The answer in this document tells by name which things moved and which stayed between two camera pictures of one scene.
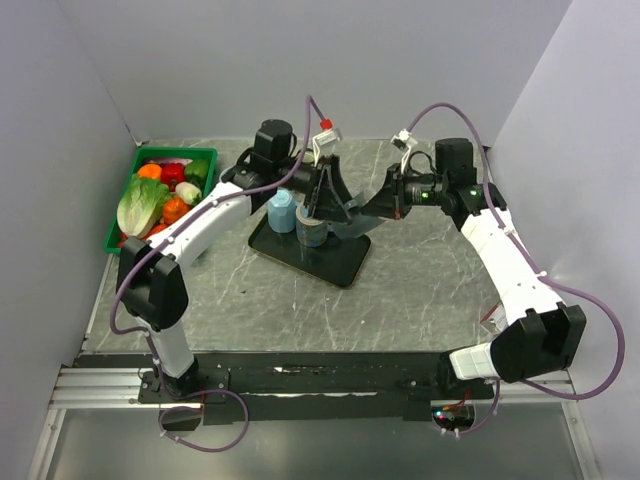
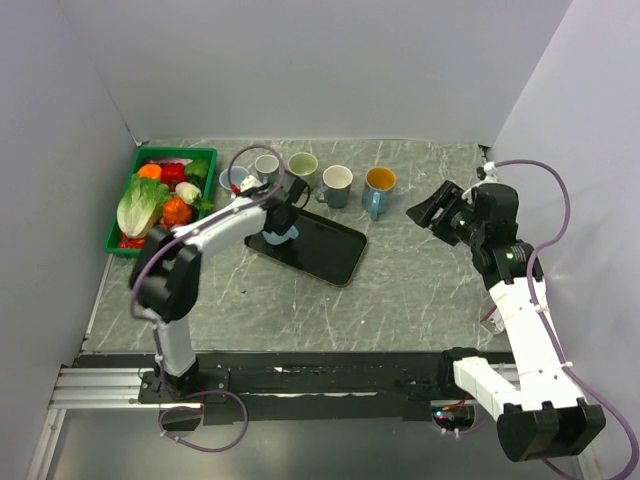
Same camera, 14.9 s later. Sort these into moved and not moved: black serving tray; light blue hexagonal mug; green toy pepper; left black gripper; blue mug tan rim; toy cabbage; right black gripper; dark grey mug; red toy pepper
Moved: right black gripper; blue mug tan rim; dark grey mug; light blue hexagonal mug; left black gripper
Not moved: red toy pepper; black serving tray; green toy pepper; toy cabbage
